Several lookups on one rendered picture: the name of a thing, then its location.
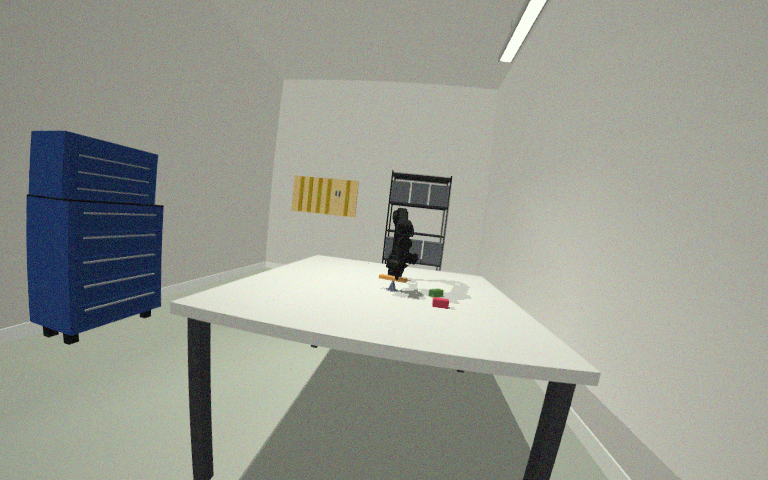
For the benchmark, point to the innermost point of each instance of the red block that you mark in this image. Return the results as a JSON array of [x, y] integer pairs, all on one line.
[[440, 302]]

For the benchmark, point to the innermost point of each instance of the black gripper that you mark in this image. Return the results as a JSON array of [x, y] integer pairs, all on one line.
[[397, 264]]

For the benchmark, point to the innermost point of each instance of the orange bar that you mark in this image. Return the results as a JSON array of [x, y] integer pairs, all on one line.
[[392, 278]]

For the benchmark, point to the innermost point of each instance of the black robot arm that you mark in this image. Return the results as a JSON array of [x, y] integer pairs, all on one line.
[[403, 227]]

